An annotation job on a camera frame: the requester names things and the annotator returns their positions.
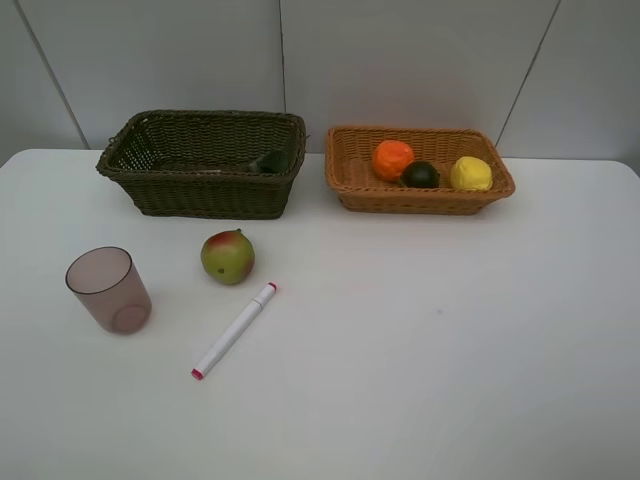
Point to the white marker pink caps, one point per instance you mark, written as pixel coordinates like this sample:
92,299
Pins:
230,336

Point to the dark green pump bottle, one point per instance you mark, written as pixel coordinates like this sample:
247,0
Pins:
272,162

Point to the green red mango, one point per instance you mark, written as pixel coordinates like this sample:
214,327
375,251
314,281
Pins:
228,257

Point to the orange tangerine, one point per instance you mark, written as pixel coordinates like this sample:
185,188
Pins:
390,158

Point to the dark purple mangosteen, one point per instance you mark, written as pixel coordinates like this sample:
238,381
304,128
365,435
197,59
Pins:
420,175

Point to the yellow lemon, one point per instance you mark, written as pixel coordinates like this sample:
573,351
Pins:
471,174

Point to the translucent pink plastic cup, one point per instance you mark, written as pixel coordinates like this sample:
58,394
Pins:
106,282

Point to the orange wicker basket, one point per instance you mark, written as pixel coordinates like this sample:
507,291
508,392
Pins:
349,173

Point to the dark brown wicker basket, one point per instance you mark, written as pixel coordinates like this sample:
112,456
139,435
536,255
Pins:
154,141

